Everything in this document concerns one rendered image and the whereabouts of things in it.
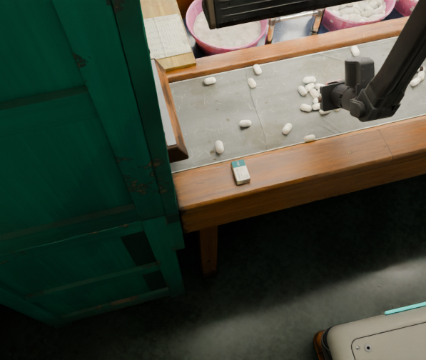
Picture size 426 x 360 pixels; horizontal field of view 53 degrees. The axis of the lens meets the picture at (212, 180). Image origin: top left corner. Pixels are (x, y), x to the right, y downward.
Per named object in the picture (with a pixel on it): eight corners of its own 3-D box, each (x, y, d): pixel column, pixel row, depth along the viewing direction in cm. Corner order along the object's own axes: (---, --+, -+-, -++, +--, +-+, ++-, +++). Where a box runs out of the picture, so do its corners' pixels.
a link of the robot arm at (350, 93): (353, 118, 98) (375, 113, 99) (353, 88, 95) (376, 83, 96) (339, 111, 104) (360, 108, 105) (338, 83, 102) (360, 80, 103)
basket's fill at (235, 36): (268, 56, 139) (270, 43, 134) (202, 69, 137) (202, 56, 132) (248, 9, 149) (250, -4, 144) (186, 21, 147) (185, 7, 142)
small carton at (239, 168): (250, 181, 109) (250, 178, 107) (237, 185, 109) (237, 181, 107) (242, 162, 112) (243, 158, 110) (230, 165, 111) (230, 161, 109)
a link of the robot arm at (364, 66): (359, 120, 92) (395, 113, 93) (360, 66, 88) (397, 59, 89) (333, 109, 103) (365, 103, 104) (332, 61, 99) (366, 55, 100)
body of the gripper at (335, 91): (318, 85, 108) (332, 90, 101) (355, 78, 109) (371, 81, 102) (320, 110, 110) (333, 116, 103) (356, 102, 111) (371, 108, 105)
